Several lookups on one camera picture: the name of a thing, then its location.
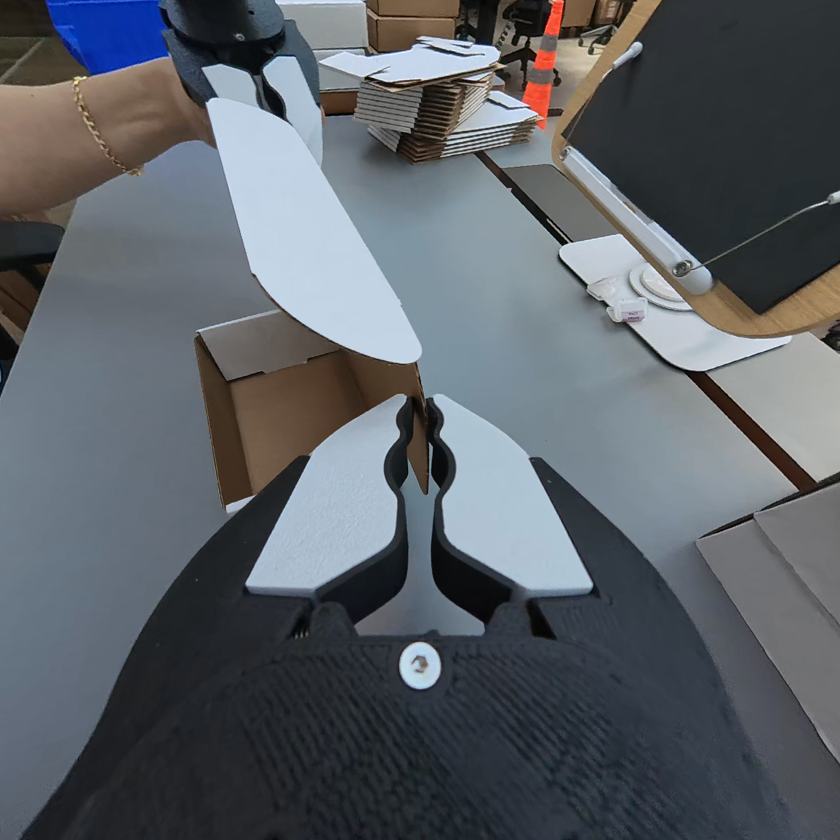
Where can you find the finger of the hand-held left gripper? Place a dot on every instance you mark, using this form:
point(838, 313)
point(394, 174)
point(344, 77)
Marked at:
point(295, 98)
point(229, 82)

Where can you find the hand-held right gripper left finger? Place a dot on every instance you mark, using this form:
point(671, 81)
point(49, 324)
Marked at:
point(328, 518)

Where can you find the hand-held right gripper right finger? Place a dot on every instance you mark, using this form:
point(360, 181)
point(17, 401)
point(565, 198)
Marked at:
point(505, 518)

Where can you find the white cardboard box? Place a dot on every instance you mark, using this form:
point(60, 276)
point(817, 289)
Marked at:
point(308, 236)

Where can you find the person's left forearm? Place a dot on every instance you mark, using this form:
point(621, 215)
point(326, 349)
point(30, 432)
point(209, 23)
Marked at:
point(52, 144)

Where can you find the person's left hand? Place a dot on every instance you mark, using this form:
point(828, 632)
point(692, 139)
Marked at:
point(177, 111)

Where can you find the white carton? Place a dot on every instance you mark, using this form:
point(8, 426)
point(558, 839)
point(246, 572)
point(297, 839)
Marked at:
point(321, 23)

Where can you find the blue plastic bin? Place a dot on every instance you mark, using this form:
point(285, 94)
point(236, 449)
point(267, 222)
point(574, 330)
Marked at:
point(111, 26)

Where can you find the brown cardboard carton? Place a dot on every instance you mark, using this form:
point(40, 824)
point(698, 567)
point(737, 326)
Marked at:
point(413, 6)
point(410, 34)

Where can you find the stack of flat cardboard boxes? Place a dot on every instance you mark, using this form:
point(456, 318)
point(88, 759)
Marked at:
point(446, 105)

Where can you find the black office chair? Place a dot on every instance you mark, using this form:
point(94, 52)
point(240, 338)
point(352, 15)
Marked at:
point(505, 33)

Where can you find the small pink white adapter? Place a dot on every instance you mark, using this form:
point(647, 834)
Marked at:
point(627, 311)

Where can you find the orange traffic cone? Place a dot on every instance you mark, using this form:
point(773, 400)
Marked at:
point(546, 56)

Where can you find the white stand base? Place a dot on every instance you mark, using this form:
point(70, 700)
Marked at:
point(709, 334)

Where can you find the dark grey flat pad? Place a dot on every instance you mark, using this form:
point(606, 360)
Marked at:
point(558, 200)

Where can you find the grey flat cardboard sheets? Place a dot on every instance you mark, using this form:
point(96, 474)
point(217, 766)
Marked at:
point(781, 577)

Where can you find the wooden framed black board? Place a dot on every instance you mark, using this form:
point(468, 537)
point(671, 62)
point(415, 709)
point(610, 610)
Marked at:
point(722, 131)

